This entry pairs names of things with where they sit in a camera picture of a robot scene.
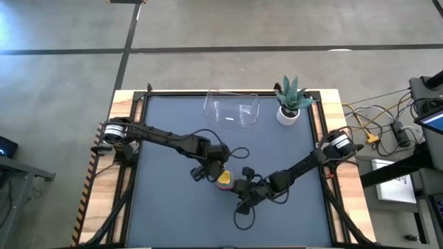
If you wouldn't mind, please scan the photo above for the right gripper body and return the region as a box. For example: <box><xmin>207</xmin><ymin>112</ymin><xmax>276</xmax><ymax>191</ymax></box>
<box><xmin>236</xmin><ymin>167</ymin><xmax>273</xmax><ymax>215</ymax></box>

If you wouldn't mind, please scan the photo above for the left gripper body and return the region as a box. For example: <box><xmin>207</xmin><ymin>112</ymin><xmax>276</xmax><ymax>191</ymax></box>
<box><xmin>206</xmin><ymin>145</ymin><xmax>232</xmax><ymax>179</ymax></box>

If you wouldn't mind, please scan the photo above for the yellow measuring cup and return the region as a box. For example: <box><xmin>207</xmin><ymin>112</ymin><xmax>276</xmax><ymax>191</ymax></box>
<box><xmin>217</xmin><ymin>170</ymin><xmax>235</xmax><ymax>186</ymax></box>

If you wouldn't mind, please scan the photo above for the clear plastic basket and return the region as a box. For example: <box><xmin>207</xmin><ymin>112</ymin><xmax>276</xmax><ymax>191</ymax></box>
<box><xmin>202</xmin><ymin>89</ymin><xmax>261</xmax><ymax>132</ymax></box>

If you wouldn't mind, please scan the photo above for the white plant pot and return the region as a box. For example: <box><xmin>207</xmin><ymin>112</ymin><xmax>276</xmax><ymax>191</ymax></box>
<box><xmin>276</xmin><ymin>105</ymin><xmax>301</xmax><ymax>127</ymax></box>

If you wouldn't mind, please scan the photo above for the green succulent plant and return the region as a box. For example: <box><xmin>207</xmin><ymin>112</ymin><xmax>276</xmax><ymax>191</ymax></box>
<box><xmin>274</xmin><ymin>75</ymin><xmax>316</xmax><ymax>111</ymax></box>

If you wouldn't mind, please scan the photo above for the black support beam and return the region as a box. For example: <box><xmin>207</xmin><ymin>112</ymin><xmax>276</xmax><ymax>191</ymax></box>
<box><xmin>359</xmin><ymin>141</ymin><xmax>437</xmax><ymax>190</ymax></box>

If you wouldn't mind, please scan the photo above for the white paper sheet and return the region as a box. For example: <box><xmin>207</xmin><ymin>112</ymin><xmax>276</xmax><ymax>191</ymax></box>
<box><xmin>371</xmin><ymin>158</ymin><xmax>417</xmax><ymax>205</ymax></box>

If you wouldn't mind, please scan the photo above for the yellow black striped strip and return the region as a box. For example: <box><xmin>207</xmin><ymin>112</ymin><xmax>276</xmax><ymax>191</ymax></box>
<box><xmin>71</xmin><ymin>120</ymin><xmax>105</xmax><ymax>247</ymax></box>

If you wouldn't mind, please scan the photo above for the black power strip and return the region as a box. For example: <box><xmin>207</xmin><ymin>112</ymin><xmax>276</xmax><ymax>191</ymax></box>
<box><xmin>390</xmin><ymin>120</ymin><xmax>412</xmax><ymax>148</ymax></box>

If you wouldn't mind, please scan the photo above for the lit tablet screen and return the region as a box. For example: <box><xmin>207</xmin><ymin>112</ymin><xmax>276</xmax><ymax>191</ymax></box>
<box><xmin>413</xmin><ymin>106</ymin><xmax>443</xmax><ymax>136</ymax></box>

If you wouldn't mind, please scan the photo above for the grey equipment cart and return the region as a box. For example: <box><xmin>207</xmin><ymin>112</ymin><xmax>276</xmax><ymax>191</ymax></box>
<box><xmin>408</xmin><ymin>75</ymin><xmax>443</xmax><ymax>174</ymax></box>

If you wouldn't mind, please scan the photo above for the grey metal stand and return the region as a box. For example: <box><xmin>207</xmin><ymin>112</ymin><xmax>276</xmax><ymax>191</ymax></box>
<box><xmin>0</xmin><ymin>155</ymin><xmax>56</xmax><ymax>243</ymax></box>

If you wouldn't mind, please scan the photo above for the black device with light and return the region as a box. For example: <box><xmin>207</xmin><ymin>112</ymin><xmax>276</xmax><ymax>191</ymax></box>
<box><xmin>0</xmin><ymin>136</ymin><xmax>19</xmax><ymax>159</ymax></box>

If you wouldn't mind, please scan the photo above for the black left camera cable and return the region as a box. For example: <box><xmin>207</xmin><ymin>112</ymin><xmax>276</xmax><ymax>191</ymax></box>
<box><xmin>186</xmin><ymin>128</ymin><xmax>251</xmax><ymax>160</ymax></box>

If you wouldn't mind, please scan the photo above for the black camera cable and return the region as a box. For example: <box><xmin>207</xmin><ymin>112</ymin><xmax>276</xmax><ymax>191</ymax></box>
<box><xmin>233</xmin><ymin>200</ymin><xmax>257</xmax><ymax>231</ymax></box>
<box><xmin>186</xmin><ymin>128</ymin><xmax>251</xmax><ymax>160</ymax></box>

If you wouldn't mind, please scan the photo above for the black right camera cable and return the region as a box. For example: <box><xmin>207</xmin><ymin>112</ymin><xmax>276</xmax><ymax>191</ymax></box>
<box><xmin>233</xmin><ymin>200</ymin><xmax>257</xmax><ymax>231</ymax></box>

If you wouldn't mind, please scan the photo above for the black table frame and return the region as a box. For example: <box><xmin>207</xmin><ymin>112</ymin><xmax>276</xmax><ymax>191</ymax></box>
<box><xmin>78</xmin><ymin>82</ymin><xmax>378</xmax><ymax>249</ymax></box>

